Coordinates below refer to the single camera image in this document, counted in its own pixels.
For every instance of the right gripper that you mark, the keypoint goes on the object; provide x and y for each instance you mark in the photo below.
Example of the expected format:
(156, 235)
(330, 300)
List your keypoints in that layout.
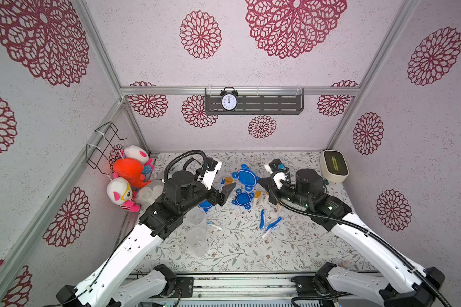
(271, 186)

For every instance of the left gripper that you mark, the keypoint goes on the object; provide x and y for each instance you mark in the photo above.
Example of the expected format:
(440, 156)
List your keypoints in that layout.
(214, 198)

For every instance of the clear plastic container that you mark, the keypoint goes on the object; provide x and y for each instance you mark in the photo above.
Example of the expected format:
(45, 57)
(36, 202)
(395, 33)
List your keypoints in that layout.
(196, 218)
(224, 180)
(197, 242)

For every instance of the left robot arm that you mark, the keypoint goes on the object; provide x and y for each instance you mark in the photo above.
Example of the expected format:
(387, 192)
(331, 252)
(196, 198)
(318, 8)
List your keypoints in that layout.
(106, 285)

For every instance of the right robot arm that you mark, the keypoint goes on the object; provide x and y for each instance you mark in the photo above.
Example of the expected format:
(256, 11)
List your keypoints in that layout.
(401, 282)

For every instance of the left blue container lid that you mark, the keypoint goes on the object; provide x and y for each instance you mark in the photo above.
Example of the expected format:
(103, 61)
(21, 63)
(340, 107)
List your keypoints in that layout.
(206, 206)

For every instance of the cream box with green window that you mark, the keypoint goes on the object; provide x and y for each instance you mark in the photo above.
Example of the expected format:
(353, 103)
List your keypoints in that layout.
(333, 166)

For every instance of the wrapped toothbrush lower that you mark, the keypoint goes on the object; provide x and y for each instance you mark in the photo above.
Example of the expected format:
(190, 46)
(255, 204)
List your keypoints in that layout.
(269, 232)

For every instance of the white small plush dog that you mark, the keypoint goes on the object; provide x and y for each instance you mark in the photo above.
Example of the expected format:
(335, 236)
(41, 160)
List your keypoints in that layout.
(149, 193)

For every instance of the black alarm clock on shelf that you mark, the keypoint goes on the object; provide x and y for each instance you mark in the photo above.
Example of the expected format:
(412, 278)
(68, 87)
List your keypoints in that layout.
(229, 98)

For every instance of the red plush toy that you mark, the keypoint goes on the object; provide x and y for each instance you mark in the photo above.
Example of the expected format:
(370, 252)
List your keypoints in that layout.
(131, 170)

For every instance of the upper white pink plush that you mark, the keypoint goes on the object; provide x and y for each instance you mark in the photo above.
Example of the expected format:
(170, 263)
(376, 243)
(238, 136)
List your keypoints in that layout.
(137, 153)

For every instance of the white pink plush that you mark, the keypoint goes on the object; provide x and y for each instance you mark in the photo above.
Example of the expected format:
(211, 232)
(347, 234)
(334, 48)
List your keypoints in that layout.
(137, 153)
(121, 194)

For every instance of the lower white pink plush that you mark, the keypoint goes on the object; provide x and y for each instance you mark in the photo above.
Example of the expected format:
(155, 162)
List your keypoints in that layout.
(121, 194)

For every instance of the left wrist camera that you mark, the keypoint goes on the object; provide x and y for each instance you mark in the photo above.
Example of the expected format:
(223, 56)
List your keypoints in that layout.
(210, 170)

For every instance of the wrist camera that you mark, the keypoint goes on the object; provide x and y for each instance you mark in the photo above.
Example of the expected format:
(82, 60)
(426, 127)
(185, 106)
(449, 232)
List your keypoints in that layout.
(210, 170)
(279, 173)

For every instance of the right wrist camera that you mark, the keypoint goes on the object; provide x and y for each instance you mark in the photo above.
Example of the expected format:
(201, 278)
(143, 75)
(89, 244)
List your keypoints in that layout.
(279, 173)

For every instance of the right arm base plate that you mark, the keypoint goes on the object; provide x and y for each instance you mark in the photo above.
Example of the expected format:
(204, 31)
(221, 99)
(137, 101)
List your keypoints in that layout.
(311, 285)

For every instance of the grey wall shelf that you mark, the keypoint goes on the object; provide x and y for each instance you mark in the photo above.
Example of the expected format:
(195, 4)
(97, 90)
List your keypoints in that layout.
(257, 104)

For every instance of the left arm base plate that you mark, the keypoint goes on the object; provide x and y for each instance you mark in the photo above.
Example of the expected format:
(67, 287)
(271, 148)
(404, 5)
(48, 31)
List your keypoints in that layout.
(181, 287)

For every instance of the black wire basket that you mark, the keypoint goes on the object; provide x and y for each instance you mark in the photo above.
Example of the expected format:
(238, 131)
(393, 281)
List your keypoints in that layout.
(97, 153)

